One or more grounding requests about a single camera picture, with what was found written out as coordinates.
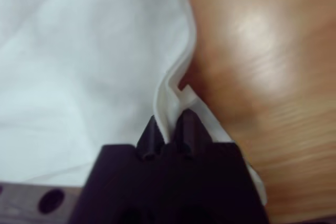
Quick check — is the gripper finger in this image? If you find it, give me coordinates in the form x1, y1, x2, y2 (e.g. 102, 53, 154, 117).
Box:
170, 110, 214, 158
136, 115, 168, 162

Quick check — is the white t-shirt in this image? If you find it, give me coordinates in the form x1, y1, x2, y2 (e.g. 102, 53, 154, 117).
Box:
0, 0, 268, 207

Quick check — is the grey metal bracket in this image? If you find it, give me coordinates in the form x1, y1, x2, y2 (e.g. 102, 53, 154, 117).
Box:
0, 181, 82, 224

